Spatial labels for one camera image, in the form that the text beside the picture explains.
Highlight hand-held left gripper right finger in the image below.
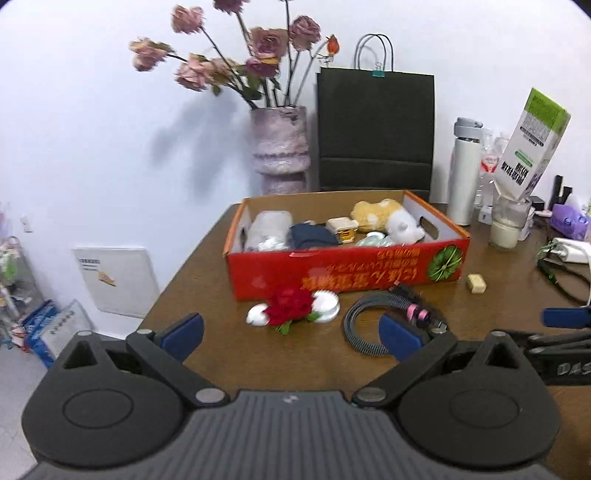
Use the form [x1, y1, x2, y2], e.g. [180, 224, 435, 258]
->
[352, 312, 533, 409]

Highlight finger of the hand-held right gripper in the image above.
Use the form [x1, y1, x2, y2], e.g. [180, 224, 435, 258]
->
[505, 330, 591, 357]
[542, 308, 591, 330]

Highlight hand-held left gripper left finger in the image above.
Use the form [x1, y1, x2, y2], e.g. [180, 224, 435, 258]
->
[56, 312, 230, 408]

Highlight black braided cable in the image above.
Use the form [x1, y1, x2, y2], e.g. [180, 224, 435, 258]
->
[342, 284, 448, 356]

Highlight red cardboard box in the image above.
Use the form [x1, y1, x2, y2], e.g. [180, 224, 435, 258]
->
[224, 189, 472, 302]

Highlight iridescent plastic bag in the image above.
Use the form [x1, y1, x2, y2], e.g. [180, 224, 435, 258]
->
[355, 232, 396, 248]

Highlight white yellow plush sheep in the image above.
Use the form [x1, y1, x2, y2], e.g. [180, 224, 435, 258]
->
[350, 198, 426, 246]

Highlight small cream box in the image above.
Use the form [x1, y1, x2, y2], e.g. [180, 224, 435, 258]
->
[325, 217, 360, 245]

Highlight navy fabric pouch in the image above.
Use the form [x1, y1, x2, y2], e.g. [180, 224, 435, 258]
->
[287, 223, 341, 253]

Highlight wooden desktop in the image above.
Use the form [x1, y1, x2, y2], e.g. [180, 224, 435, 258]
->
[141, 200, 591, 480]

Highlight white oval item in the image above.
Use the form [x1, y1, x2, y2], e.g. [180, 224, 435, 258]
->
[246, 302, 270, 328]

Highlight white round lid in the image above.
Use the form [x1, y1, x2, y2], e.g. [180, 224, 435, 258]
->
[310, 290, 341, 323]

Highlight purple tissue box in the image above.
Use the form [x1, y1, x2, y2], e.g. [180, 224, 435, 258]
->
[550, 203, 591, 241]

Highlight glass of milk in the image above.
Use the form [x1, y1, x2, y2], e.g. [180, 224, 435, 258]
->
[489, 194, 532, 251]

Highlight red artificial flower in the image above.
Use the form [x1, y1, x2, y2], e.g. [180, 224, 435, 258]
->
[265, 286, 322, 336]

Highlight blue white package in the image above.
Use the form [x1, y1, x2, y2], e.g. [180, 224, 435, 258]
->
[21, 299, 96, 368]

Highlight clear plastic water bottle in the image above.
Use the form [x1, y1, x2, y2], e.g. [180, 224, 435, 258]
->
[475, 129, 502, 208]

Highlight white thermos bottle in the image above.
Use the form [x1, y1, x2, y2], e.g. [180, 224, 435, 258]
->
[445, 117, 484, 227]

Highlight white green milk carton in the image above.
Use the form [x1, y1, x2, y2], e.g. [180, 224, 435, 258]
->
[492, 88, 572, 204]

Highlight purple ceramic vase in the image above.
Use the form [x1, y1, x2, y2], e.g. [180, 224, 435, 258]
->
[250, 106, 311, 197]

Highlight black paper bag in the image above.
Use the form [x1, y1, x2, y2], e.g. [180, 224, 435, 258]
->
[316, 33, 435, 203]

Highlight dried pink roses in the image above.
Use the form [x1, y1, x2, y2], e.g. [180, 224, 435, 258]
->
[129, 0, 342, 110]

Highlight white wall panel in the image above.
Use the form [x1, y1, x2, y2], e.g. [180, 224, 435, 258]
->
[71, 247, 160, 319]

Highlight wire shelf rack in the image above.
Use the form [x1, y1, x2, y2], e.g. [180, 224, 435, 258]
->
[0, 203, 40, 344]

